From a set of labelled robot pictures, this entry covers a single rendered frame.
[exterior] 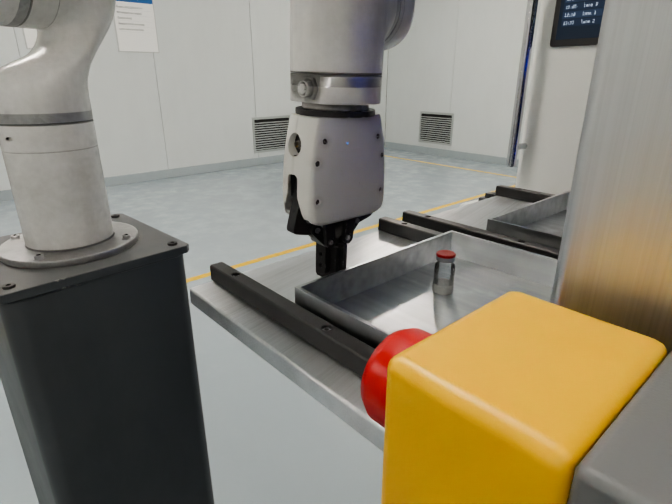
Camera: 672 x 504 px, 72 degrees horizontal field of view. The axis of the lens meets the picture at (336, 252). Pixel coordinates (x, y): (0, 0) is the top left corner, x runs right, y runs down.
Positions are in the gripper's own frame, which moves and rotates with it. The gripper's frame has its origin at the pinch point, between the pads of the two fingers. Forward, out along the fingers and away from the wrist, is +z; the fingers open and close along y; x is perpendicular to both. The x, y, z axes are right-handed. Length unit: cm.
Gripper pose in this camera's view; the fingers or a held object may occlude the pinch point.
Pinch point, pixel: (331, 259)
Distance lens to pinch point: 49.2
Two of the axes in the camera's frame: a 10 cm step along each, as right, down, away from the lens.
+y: 7.5, -2.3, 6.3
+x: -6.6, -3.0, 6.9
